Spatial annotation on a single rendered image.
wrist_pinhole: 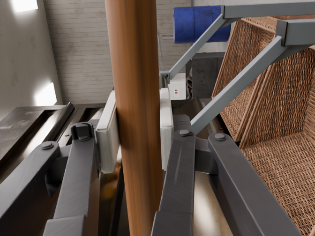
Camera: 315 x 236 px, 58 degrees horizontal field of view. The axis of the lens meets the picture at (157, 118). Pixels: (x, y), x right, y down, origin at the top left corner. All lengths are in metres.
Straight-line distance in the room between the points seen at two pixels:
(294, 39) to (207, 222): 0.61
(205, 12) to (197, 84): 1.47
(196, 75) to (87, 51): 6.30
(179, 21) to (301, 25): 4.10
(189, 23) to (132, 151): 4.47
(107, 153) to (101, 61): 9.34
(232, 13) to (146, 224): 0.88
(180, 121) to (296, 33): 0.42
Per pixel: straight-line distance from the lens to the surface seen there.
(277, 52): 0.58
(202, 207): 1.01
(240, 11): 1.04
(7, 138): 1.63
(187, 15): 4.68
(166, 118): 0.17
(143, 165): 0.20
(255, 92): 1.23
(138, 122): 0.18
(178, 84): 6.41
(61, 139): 1.49
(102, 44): 9.37
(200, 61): 3.60
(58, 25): 9.60
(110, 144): 0.17
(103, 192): 1.00
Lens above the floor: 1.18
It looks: level
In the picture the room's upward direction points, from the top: 93 degrees counter-clockwise
